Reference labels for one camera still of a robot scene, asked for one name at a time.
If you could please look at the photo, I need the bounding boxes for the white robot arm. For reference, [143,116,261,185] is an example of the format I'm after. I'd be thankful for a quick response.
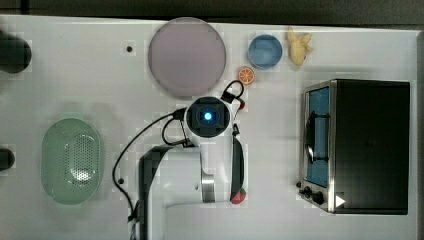
[138,97,246,240]

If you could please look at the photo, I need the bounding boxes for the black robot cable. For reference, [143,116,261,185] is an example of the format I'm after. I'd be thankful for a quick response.
[112,79,245,240]

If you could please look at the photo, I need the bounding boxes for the orange slice toy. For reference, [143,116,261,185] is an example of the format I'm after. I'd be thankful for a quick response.
[237,67,255,85]

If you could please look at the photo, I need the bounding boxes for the silver toaster oven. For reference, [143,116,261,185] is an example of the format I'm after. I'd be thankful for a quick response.
[296,79,410,215]

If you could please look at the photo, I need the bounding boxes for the yellow peeled banana toy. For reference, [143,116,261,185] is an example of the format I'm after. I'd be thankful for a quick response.
[287,26,314,66]

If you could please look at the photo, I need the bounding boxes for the blue round bowl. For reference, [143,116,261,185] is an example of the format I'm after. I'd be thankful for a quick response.
[247,34,283,69]

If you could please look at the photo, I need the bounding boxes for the grey round plate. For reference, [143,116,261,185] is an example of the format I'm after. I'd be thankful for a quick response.
[148,17,226,98]

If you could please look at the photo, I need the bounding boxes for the green strainer basket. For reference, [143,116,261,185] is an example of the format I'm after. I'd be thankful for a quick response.
[41,118,101,205]

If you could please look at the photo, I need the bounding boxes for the black cylinder cup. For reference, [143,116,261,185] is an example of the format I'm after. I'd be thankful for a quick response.
[0,31,32,74]

